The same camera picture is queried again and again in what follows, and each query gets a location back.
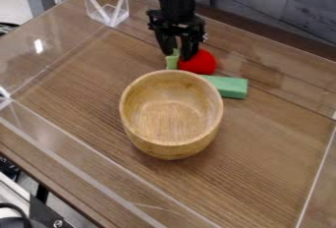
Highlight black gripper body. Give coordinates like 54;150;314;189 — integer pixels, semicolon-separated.
146;0;205;40

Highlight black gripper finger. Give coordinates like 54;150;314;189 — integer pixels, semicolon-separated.
181;33;202;61
154;29;177;55

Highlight red plush fruit green stem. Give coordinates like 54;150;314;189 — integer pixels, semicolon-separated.
165;49;216;76

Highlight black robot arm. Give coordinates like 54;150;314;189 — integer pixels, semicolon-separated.
145;0;206;61

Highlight clear acrylic tray walls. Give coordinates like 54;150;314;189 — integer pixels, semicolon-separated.
0;0;336;228

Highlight green sponge block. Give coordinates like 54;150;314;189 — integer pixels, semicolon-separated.
202;75;248;99

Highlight wooden bowl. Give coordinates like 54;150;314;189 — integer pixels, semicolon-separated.
120;70;224;160

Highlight black table leg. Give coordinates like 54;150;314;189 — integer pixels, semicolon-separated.
36;185;48;203

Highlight black cable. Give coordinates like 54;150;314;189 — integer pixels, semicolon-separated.
0;201;32;228

